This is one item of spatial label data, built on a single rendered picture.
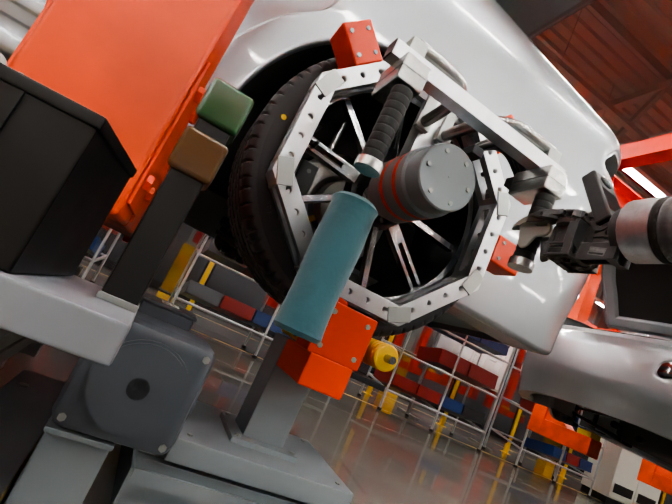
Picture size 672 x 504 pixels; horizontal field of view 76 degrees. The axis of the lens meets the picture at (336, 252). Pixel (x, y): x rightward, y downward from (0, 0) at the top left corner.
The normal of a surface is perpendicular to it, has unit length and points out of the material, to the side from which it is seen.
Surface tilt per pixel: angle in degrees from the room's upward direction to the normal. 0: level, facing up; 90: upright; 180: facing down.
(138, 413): 90
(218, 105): 90
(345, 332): 90
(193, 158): 90
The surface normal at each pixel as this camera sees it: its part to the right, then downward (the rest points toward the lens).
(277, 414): 0.38, -0.02
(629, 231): -0.92, 0.04
